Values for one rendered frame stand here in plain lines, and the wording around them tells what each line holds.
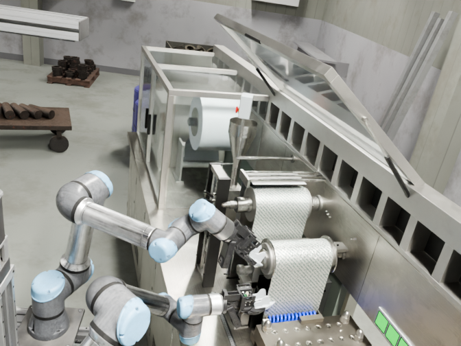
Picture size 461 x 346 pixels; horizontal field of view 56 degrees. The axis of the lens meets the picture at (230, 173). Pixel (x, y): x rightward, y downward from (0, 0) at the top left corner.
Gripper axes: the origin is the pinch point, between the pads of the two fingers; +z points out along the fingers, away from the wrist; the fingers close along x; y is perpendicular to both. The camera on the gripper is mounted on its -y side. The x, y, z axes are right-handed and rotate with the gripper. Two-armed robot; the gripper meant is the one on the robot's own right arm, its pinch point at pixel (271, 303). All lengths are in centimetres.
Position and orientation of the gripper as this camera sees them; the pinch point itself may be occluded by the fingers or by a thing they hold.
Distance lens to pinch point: 169.9
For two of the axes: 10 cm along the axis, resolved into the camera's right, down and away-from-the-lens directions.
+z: 9.5, 0.0, 3.2
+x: -2.9, -4.4, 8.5
